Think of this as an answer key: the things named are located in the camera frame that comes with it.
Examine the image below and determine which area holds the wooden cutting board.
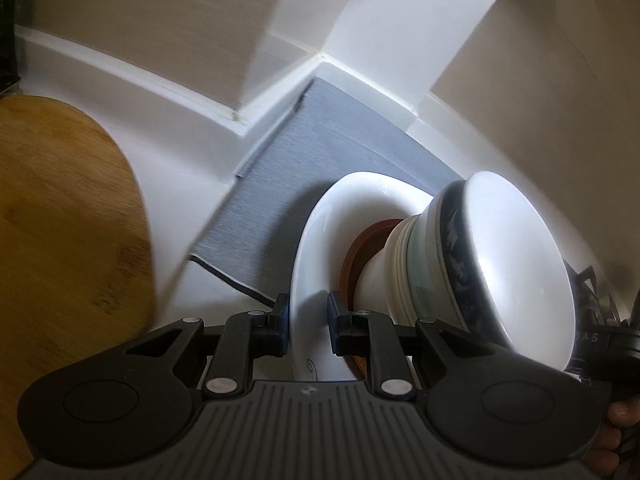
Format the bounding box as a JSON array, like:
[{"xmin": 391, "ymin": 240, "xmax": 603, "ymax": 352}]
[{"xmin": 0, "ymin": 95, "xmax": 156, "ymax": 466}]

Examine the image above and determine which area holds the large white floral square plate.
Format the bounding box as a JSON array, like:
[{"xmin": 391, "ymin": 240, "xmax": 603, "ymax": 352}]
[{"xmin": 290, "ymin": 172, "xmax": 436, "ymax": 386}]

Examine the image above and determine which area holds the black metal rack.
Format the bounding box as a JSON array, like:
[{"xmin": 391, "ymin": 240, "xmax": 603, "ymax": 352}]
[{"xmin": 0, "ymin": 0, "xmax": 22, "ymax": 96}]

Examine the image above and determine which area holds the brown round plate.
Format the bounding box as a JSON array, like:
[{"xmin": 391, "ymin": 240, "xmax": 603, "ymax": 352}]
[{"xmin": 340, "ymin": 220, "xmax": 406, "ymax": 386}]

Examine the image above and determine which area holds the grey dish mat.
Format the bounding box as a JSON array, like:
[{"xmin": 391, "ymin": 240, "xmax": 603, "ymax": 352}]
[{"xmin": 189, "ymin": 77, "xmax": 453, "ymax": 308}]

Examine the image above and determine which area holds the cream bowl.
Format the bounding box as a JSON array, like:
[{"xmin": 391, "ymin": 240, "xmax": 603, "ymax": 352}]
[{"xmin": 355, "ymin": 212, "xmax": 426, "ymax": 328}]

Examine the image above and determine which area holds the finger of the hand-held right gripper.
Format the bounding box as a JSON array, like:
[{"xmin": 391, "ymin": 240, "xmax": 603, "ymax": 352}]
[{"xmin": 565, "ymin": 325, "xmax": 615, "ymax": 386}]

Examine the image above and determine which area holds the person's right hand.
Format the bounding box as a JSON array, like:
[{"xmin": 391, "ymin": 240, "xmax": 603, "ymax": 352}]
[{"xmin": 587, "ymin": 399, "xmax": 640, "ymax": 480}]

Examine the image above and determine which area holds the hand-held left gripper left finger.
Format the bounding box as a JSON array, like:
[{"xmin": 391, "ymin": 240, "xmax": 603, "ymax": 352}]
[{"xmin": 127, "ymin": 294, "xmax": 291, "ymax": 395}]

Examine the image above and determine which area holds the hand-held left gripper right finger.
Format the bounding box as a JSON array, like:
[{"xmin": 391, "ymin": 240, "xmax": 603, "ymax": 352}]
[{"xmin": 326, "ymin": 291, "xmax": 506, "ymax": 396}]

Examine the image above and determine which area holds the white bowl with blue pattern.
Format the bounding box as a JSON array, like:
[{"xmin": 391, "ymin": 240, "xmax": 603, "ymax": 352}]
[{"xmin": 431, "ymin": 171, "xmax": 576, "ymax": 372}]

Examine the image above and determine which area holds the light blue bowl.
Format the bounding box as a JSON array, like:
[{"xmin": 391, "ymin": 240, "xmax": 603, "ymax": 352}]
[{"xmin": 406, "ymin": 217, "xmax": 451, "ymax": 322}]

